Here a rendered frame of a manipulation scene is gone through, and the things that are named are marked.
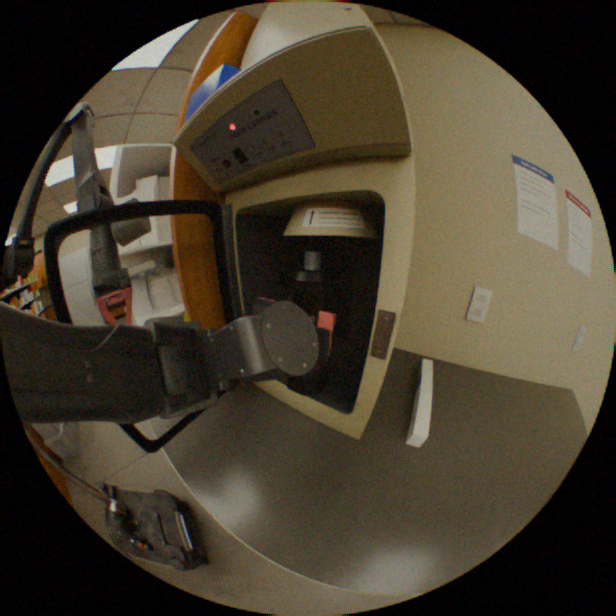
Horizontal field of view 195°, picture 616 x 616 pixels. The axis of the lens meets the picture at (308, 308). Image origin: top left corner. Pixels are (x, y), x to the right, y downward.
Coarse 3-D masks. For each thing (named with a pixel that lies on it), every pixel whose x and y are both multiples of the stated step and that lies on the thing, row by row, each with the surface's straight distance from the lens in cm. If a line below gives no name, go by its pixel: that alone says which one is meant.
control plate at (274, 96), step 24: (264, 96) 23; (288, 96) 22; (240, 120) 26; (264, 120) 24; (288, 120) 23; (192, 144) 34; (216, 144) 30; (240, 144) 27; (264, 144) 25; (288, 144) 24; (312, 144) 22; (240, 168) 30
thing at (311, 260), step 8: (312, 256) 29; (320, 256) 30; (304, 264) 30; (312, 264) 29; (320, 264) 30; (288, 272) 30; (296, 272) 28; (304, 272) 27; (312, 272) 27; (320, 272) 27; (328, 272) 28; (296, 280) 27; (304, 280) 26; (312, 280) 26; (320, 280) 27; (328, 280) 27; (336, 280) 29
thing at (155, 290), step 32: (128, 224) 30; (160, 224) 31; (192, 224) 33; (64, 256) 29; (96, 256) 29; (128, 256) 29; (160, 256) 30; (192, 256) 33; (64, 288) 29; (96, 288) 29; (128, 288) 29; (160, 288) 31; (192, 288) 33; (96, 320) 30; (128, 320) 30; (192, 320) 34; (224, 320) 38
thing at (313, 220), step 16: (304, 208) 29; (320, 208) 27; (336, 208) 27; (352, 208) 28; (368, 208) 31; (288, 224) 31; (304, 224) 27; (320, 224) 26; (336, 224) 26; (352, 224) 26; (368, 224) 28
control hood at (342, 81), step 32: (352, 32) 20; (256, 64) 24; (288, 64) 22; (320, 64) 21; (352, 64) 20; (384, 64) 20; (224, 96) 26; (320, 96) 21; (352, 96) 20; (384, 96) 19; (192, 128) 32; (320, 128) 22; (352, 128) 21; (384, 128) 20; (192, 160) 36; (288, 160) 25; (320, 160) 24; (224, 192) 39
